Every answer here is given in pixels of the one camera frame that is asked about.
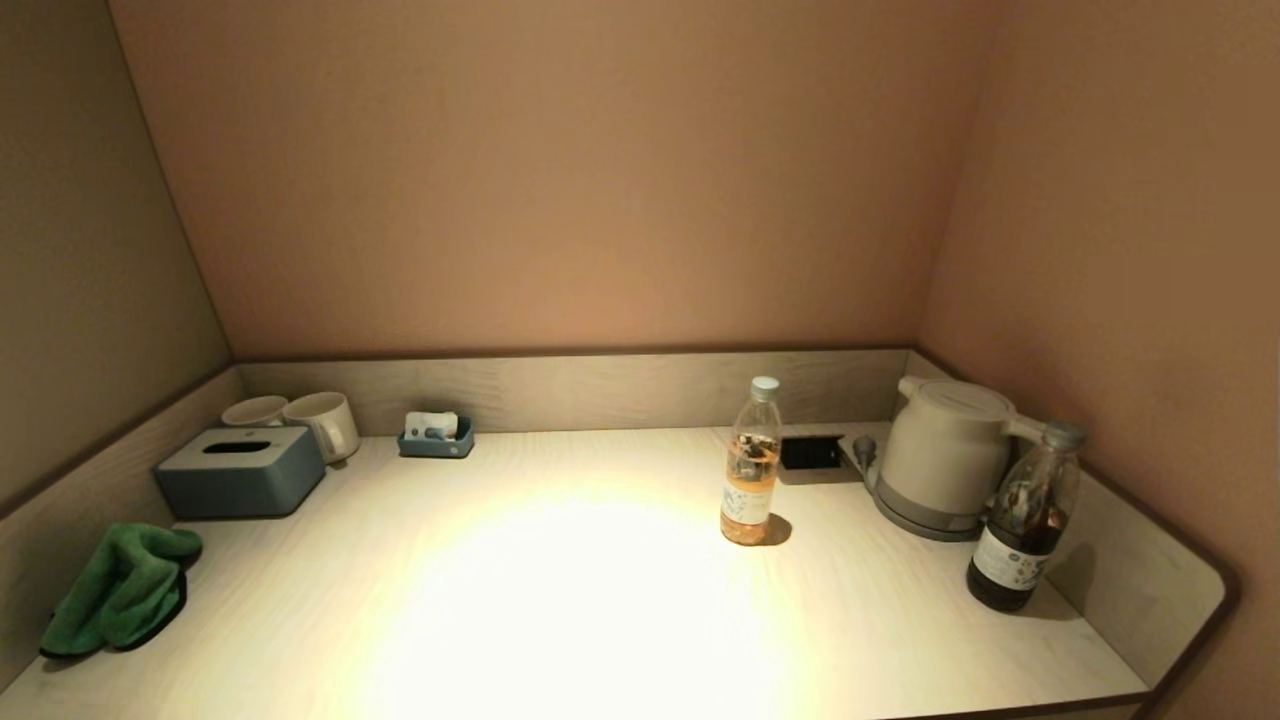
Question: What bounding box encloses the wooden desk right side panel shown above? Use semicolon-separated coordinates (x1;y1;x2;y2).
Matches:
905;348;1241;716

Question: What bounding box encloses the grey-blue tissue box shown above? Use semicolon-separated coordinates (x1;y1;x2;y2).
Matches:
154;426;327;520

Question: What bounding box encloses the white ribbed mug with handle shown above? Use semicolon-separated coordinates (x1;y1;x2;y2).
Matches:
283;391;361;464

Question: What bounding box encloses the green microfibre cloth black edge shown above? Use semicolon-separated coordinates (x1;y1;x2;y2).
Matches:
40;522;204;659

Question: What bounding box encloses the grey kettle base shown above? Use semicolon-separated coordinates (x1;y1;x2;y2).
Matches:
838;433;988;542

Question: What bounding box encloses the black pop-up power socket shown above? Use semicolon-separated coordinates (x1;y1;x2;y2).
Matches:
780;434;844;471

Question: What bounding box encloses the small blue tray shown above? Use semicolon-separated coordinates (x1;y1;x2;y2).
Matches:
398;417;475;459

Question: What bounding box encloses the wooden desk back panel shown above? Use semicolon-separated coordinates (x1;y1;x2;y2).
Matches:
235;348;911;437

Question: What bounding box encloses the white electric kettle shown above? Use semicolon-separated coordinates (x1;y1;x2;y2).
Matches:
880;375;1047;521

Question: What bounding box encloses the wooden desk panel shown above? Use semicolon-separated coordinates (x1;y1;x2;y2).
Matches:
905;348;1241;716
235;348;911;437

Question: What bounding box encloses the clear bottle dark tea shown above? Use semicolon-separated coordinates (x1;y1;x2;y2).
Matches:
966;420;1088;613

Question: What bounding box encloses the clear bottle light tea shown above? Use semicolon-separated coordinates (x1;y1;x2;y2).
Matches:
720;376;783;546

